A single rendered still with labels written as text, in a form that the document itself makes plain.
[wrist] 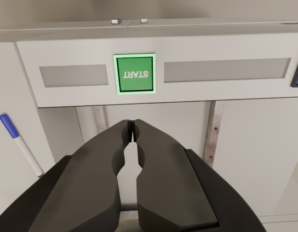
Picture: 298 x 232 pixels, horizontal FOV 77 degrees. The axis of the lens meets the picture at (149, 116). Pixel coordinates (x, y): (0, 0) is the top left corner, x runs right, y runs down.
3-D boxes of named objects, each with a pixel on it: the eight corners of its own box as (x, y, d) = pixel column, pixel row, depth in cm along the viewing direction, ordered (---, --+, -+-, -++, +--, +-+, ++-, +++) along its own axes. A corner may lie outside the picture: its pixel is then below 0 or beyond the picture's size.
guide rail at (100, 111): (122, 220, 65) (122, 229, 62) (117, 220, 65) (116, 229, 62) (101, 81, 41) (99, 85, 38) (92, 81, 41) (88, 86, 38)
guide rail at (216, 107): (199, 215, 65) (202, 223, 63) (193, 215, 65) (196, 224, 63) (223, 76, 42) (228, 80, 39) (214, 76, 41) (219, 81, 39)
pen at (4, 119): (46, 183, 33) (2, 116, 27) (40, 184, 33) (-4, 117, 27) (48, 178, 34) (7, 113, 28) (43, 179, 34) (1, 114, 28)
